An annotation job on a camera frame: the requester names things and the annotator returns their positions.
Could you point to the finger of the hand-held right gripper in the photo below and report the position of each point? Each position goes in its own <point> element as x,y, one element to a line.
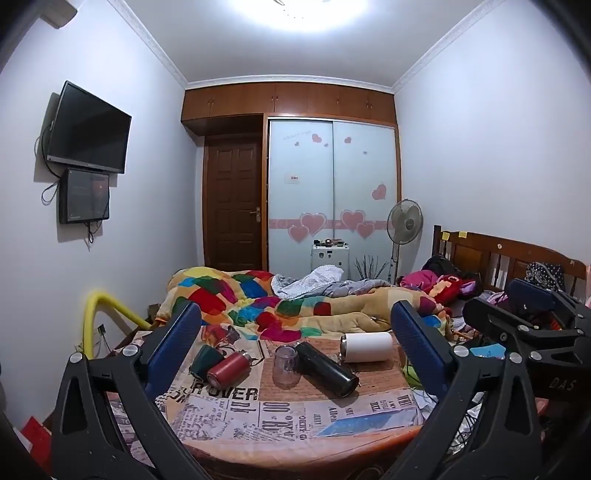
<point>531,295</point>
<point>494,318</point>

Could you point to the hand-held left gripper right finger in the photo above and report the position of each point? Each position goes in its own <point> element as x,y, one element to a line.
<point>418,344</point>

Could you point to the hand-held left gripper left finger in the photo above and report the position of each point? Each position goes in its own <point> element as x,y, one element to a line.
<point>178,341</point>

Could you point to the dark green cup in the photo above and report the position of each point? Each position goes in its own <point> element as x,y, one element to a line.
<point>205,362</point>

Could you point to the white thermos cup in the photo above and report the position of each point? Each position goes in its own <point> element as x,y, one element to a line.
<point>369,347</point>

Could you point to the red metal cup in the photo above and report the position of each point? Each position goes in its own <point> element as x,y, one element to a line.
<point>228,371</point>

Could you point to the black thermos cup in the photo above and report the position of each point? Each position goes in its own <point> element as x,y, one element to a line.
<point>328,369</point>

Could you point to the clear glass cup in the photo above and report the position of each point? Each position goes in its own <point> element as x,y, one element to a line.
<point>286,367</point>

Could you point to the dark patterned cloth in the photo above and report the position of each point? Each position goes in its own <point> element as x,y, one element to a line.
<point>546,274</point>

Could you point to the blue card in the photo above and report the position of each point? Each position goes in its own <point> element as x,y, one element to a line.
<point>487,351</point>

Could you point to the red plush toy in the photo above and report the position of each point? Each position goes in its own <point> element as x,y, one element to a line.
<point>450,286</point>

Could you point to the wooden bed headboard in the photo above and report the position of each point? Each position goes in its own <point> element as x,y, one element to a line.
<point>489,251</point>

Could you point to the pink garment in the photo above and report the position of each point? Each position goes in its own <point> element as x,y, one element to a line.
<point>418,279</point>

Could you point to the black bag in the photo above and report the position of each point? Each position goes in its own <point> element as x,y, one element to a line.
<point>441,265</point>

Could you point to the yellow padded pipe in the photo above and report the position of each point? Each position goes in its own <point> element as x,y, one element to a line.
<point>99,304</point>

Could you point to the dried branches bundle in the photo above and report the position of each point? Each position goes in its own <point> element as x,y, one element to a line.
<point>371,270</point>

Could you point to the colourful patchwork blanket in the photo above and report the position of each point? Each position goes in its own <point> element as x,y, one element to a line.
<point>323,314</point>

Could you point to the grey crumpled cloth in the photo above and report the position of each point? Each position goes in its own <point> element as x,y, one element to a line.
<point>318,281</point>

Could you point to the small white cabinet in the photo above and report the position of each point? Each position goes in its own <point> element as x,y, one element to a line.
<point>330,261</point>

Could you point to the standing electric fan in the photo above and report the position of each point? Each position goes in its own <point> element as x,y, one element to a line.
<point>405,221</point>

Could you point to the newspaper print bed sheet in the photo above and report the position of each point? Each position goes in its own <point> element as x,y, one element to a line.
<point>295,415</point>

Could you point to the brown wooden door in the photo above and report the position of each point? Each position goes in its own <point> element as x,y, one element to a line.
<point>233,203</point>

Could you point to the red box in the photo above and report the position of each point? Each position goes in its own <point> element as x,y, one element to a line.
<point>37,438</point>

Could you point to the wooden wardrobe with glass doors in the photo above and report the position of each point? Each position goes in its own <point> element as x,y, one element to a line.
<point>300,175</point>

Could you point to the round ceiling light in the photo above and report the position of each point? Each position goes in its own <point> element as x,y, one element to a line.
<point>323,11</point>

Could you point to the white air conditioner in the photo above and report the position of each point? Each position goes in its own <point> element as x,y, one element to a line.
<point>57,10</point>

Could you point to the small wall mounted monitor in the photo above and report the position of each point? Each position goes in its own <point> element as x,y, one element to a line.
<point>84,195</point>

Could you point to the wall mounted television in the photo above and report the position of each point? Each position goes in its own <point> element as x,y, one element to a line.
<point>87,127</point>

